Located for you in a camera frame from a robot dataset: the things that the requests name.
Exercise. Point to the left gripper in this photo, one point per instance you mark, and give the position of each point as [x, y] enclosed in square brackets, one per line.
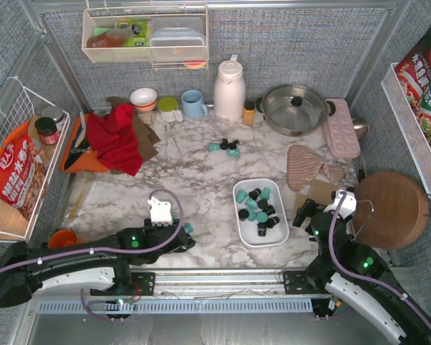
[179, 236]

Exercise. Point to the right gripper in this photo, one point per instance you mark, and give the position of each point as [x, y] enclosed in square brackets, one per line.
[312, 210]

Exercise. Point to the teal coffee capsule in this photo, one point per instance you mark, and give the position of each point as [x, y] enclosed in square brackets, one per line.
[265, 193]
[233, 153]
[241, 196]
[252, 214]
[261, 217]
[214, 147]
[251, 203]
[188, 228]

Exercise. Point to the tan scouring pad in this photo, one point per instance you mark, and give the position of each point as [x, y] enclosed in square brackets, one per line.
[320, 191]

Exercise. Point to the white storage basket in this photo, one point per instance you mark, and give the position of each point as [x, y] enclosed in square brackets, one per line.
[247, 230]

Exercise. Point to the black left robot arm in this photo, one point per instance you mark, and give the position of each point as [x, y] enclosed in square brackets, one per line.
[103, 266]

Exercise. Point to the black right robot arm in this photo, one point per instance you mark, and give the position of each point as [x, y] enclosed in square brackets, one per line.
[356, 274]

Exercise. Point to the white mesh side basket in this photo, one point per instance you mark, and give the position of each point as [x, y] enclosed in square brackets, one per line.
[418, 147]

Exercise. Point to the striped brown mat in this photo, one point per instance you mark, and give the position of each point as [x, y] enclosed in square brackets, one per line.
[303, 165]

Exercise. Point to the round wooden cutting board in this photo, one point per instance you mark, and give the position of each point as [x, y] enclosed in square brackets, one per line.
[392, 210]

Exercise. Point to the pink egg tray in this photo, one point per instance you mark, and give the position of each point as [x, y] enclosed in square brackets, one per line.
[339, 131]

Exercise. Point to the brown felt mat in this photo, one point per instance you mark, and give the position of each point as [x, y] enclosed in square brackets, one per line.
[146, 137]

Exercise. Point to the orange cup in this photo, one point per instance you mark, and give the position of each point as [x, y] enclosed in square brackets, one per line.
[64, 238]

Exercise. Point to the orange tray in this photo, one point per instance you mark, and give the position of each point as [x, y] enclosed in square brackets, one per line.
[77, 159]

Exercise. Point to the metal ladle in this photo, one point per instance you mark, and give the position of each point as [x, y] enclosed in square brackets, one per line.
[361, 127]

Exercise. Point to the red cloth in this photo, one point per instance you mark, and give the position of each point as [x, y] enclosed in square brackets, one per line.
[114, 140]

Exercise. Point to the small glass jar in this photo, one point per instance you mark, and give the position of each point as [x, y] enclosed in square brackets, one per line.
[148, 117]

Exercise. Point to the steel pot with lid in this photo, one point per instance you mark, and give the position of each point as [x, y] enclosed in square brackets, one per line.
[294, 110]

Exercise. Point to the glass jar green lid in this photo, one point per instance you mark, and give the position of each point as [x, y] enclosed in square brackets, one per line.
[168, 109]

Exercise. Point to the light blue mug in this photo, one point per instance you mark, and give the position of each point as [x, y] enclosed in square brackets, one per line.
[193, 106]

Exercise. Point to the white orange striped bowl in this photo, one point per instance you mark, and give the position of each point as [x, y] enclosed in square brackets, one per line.
[144, 99]

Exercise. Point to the yellow spice bottle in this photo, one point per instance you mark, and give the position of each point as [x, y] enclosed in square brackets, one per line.
[249, 113]

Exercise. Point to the white thermos jug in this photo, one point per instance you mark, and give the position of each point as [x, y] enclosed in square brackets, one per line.
[229, 90]

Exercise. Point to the orange snack bag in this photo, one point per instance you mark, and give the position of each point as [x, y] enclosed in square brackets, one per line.
[22, 175]

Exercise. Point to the red jam jar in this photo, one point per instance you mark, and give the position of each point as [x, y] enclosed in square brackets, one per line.
[47, 130]

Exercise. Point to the white wire corner shelf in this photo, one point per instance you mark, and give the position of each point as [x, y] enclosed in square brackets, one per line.
[13, 226]

